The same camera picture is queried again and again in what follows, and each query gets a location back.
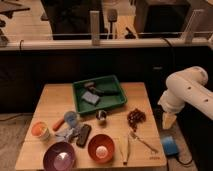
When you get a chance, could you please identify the red bowl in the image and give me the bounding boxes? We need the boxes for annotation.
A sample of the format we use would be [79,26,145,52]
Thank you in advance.
[88,134,115,164]

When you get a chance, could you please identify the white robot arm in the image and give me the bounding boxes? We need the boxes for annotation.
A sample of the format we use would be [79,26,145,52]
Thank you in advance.
[158,66,213,129]

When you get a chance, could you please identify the dark red grape bunch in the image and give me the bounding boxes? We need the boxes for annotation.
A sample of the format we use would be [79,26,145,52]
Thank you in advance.
[127,108,146,131]

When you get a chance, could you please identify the orange carrot toy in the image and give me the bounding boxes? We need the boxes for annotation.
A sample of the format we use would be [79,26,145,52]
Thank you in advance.
[52,119,65,131]

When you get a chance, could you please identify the wooden spatula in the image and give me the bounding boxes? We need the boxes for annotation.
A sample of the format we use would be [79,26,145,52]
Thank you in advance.
[119,135,130,165]

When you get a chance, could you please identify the small metal cup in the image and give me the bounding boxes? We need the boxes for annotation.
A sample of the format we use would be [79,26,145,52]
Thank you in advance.
[96,110,107,124]

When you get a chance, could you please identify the green plastic tray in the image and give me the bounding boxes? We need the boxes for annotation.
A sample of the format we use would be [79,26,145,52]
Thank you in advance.
[72,75,127,116]

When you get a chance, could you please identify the orange and white cup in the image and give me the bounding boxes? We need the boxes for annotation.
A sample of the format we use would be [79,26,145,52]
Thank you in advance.
[31,122,50,141]

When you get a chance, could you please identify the white egg in bowl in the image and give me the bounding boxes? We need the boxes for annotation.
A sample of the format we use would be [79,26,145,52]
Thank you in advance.
[96,146,108,158]

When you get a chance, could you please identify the purple bowl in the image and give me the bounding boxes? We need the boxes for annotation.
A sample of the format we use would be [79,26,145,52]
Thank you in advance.
[43,142,76,171]

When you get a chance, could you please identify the metal fork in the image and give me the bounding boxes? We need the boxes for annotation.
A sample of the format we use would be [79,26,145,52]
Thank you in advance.
[130,131,158,154]

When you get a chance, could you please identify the blue sponge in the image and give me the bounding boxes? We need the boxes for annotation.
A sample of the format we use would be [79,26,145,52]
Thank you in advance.
[82,91,100,105]

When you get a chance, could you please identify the blue plastic cup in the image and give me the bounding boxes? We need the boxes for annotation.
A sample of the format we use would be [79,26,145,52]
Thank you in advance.
[64,111,78,128]

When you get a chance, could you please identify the dark brush in tray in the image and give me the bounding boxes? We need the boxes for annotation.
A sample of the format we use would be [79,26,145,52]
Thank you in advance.
[84,82,118,96]

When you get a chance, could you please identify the black remote control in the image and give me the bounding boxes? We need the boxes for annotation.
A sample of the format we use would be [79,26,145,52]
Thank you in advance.
[76,124,91,147]

